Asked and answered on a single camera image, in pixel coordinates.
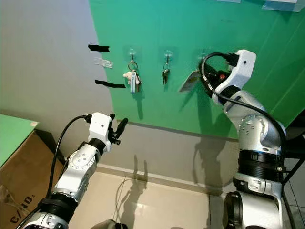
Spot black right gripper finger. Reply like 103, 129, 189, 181
202, 59, 218, 86

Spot white key card tag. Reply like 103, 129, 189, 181
178, 70, 202, 93

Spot small dark keys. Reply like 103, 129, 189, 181
162, 61, 171, 85

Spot long black tape strip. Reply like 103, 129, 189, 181
95, 80, 122, 89

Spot key bunch with white charm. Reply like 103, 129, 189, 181
122, 61, 142, 94

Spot short black tape strip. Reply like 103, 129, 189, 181
88, 44, 111, 53

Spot green corrugated sheet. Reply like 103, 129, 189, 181
0, 114, 39, 166

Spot brown cardboard box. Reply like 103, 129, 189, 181
0, 131, 65, 229

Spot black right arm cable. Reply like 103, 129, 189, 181
199, 52, 287, 144

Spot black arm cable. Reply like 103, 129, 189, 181
199, 52, 287, 144
17, 114, 92, 229

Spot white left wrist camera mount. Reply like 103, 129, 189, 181
89, 112, 115, 140

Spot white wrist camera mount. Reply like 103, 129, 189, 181
213, 49, 257, 96
89, 112, 115, 140

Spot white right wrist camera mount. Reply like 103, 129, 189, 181
213, 49, 257, 96

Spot green wall board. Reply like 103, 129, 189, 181
89, 0, 305, 140

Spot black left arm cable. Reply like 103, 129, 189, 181
17, 114, 92, 229

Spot black metal frame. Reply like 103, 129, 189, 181
280, 114, 305, 229

